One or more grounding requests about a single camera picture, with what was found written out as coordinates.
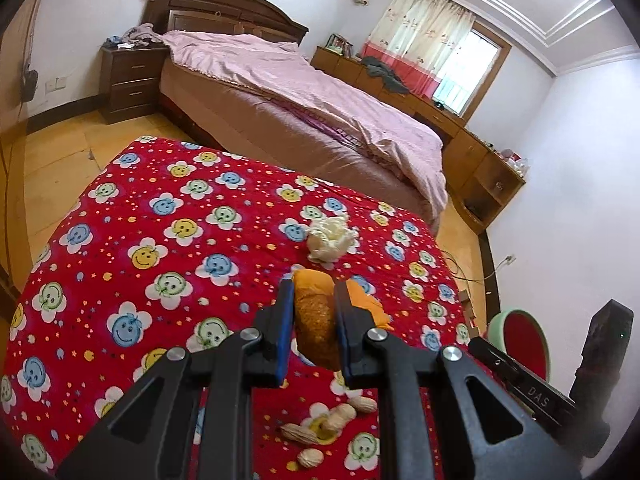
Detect peanut shell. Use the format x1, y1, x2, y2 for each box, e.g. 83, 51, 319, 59
320, 403, 357, 434
280, 424, 319, 445
297, 448, 324, 469
347, 396, 378, 414

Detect crumpled cream tissue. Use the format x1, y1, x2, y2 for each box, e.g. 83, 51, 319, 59
305, 214, 359, 263

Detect red bin green rim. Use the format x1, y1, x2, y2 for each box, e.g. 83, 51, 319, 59
487, 309, 551, 380

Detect red smiley flower blanket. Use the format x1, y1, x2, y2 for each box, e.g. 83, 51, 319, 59
1, 136, 470, 479

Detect long wooden cabinet desk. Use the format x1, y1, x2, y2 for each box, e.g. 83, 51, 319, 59
311, 47, 525, 234

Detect dark wooden bed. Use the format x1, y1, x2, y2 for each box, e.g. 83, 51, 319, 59
143, 0, 442, 232

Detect pink quilt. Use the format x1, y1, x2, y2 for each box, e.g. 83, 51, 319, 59
162, 30, 447, 214

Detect grey clothes pile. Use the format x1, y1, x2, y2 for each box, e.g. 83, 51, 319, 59
361, 56, 410, 94

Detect dark wooden nightstand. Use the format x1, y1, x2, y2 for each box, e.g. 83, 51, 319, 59
99, 46, 169, 124

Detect clothes on nightstand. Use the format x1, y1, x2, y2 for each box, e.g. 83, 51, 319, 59
103, 23, 163, 50

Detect floral red curtain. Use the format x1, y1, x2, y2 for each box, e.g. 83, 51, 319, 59
361, 0, 476, 99

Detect white floor cable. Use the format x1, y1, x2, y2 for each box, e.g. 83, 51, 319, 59
439, 251, 518, 283

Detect black wall charger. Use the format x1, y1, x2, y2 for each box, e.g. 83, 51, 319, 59
21, 70, 39, 103

